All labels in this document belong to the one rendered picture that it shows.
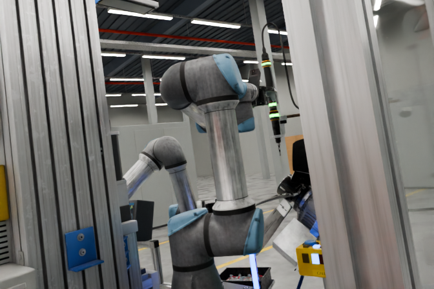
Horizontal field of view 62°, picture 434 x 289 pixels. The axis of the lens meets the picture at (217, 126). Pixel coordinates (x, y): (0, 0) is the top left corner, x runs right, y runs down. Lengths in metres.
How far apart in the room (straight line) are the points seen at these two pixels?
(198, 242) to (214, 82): 0.42
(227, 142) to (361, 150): 0.74
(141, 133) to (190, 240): 6.93
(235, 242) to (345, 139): 0.76
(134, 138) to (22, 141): 6.88
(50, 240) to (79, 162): 0.19
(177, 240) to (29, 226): 0.36
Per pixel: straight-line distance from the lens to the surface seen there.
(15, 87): 0.96
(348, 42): 0.21
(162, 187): 8.00
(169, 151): 1.49
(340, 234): 0.22
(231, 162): 0.93
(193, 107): 1.11
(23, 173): 0.94
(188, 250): 0.99
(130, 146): 7.74
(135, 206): 1.76
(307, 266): 1.28
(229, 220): 0.94
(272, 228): 1.79
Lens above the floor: 1.42
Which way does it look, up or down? 4 degrees up
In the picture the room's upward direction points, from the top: 8 degrees counter-clockwise
